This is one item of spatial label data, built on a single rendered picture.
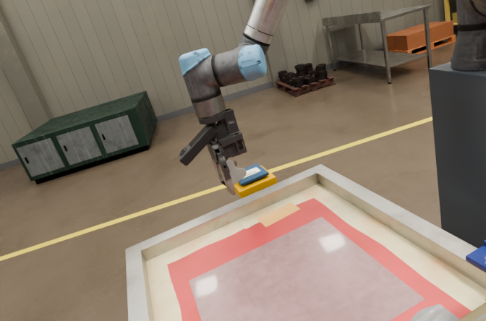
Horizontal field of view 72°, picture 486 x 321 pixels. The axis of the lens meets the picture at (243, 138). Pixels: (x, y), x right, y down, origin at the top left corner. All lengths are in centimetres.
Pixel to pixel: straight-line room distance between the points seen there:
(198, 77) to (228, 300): 47
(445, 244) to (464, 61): 43
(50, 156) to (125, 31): 264
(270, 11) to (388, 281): 62
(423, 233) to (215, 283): 42
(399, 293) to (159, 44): 635
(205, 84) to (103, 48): 612
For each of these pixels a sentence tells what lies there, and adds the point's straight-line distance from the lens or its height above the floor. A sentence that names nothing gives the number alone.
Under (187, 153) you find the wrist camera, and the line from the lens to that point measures 81.
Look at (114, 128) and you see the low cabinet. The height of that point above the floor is 48.
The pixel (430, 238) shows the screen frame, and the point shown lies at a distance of 72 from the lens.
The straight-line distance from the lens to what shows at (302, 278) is 71.
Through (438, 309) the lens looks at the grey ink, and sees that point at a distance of 65.
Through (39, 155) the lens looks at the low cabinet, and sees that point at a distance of 563.
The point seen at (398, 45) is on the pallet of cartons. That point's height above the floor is 22.
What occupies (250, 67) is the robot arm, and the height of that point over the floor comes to 134.
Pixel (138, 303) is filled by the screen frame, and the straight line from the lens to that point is 76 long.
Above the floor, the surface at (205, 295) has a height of 96.
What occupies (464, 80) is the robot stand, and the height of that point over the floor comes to 118.
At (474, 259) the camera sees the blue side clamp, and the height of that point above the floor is 100.
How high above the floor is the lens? 144
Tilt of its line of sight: 19 degrees down
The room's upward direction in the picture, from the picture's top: 16 degrees counter-clockwise
